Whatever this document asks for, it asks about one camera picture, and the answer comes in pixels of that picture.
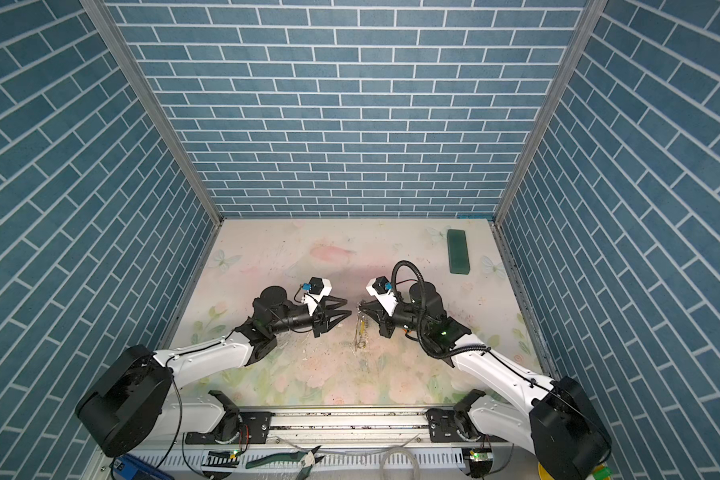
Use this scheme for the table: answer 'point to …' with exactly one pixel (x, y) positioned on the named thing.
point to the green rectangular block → (458, 253)
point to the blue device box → (132, 467)
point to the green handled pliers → (306, 458)
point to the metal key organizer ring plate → (361, 329)
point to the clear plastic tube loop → (402, 449)
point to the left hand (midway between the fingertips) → (347, 310)
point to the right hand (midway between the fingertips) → (360, 304)
